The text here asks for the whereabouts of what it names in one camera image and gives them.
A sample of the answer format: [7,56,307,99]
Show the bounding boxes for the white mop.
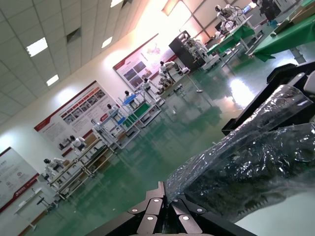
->
[184,73,205,94]

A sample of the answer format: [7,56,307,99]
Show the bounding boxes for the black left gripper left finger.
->
[85,181,165,236]

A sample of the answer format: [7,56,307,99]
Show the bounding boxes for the white rack with green panel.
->
[118,93,165,129]

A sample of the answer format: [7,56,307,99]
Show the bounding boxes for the dark ceiling vent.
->
[65,27,82,44]

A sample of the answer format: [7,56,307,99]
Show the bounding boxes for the aluminium workbench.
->
[48,157,86,201]
[78,136,118,174]

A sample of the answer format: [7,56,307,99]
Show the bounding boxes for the white humanoid robot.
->
[140,78,159,95]
[213,3,246,34]
[105,103,121,118]
[69,135,87,156]
[91,119,103,138]
[158,60,185,83]
[123,90,136,102]
[43,157,65,184]

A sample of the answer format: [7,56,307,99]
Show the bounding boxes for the black cabinet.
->
[168,30,198,72]

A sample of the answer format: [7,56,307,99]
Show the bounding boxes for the dark graphics card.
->
[183,124,315,218]

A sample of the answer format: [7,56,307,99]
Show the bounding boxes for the black stool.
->
[36,196,50,212]

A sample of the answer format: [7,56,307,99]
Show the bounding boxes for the wall poster with dark photos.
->
[112,33,174,89]

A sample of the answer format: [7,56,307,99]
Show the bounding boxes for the wall poster with logo strip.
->
[0,147,40,214]

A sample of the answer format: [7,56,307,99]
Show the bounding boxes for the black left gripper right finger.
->
[168,193,251,236]

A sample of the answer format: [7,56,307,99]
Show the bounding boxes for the large cardboard box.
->
[85,134,98,146]

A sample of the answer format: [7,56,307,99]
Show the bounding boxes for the black slotted container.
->
[221,61,315,136]

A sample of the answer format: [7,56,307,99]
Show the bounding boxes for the white rack with blue tray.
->
[97,105,141,153]

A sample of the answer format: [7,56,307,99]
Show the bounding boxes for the green covered table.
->
[252,13,315,62]
[206,24,256,57]

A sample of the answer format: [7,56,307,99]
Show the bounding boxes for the clear antistatic bag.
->
[163,83,315,223]

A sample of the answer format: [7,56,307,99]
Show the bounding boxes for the ceiling light panel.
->
[26,36,49,58]
[46,74,60,87]
[101,36,113,49]
[109,0,135,8]

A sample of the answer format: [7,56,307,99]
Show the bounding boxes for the small white table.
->
[13,188,44,231]

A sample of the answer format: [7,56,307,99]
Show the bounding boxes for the wall poster with photo row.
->
[33,80,116,158]

